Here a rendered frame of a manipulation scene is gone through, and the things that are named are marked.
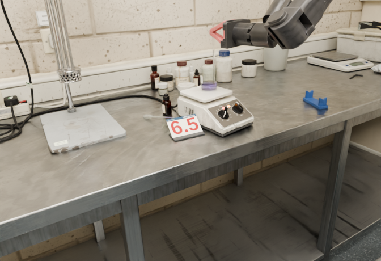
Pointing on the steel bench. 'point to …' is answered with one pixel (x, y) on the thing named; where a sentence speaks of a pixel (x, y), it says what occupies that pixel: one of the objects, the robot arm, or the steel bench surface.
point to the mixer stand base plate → (79, 127)
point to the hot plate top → (195, 92)
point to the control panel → (229, 113)
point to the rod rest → (315, 101)
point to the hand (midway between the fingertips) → (212, 32)
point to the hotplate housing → (206, 121)
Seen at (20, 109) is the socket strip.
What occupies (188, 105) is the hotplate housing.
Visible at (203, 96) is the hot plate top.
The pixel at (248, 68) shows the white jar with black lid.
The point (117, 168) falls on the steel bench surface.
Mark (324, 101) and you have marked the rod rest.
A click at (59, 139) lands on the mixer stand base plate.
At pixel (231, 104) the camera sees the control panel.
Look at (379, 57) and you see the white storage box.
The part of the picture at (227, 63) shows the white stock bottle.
